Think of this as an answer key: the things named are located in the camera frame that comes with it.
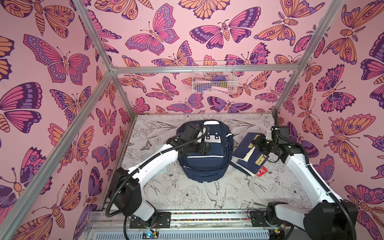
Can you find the navy blue student backpack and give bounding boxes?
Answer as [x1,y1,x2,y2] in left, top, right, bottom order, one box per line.
[177,120,234,183]

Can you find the navy notebook with yellow label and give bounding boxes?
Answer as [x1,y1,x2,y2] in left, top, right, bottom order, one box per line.
[232,133,261,159]

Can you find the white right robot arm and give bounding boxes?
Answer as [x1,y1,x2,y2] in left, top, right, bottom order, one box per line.
[252,127,358,240]

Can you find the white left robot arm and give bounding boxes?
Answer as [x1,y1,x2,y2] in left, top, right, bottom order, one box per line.
[105,124,209,226]

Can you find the red booklet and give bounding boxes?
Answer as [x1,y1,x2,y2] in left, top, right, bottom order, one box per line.
[256,166,268,177]

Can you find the green controller board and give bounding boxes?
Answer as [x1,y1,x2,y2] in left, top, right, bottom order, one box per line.
[142,231,159,240]

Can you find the white wire wall basket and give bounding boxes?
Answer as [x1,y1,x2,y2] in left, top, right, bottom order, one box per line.
[191,61,239,95]

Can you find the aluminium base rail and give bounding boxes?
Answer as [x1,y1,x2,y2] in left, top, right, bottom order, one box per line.
[81,209,309,240]

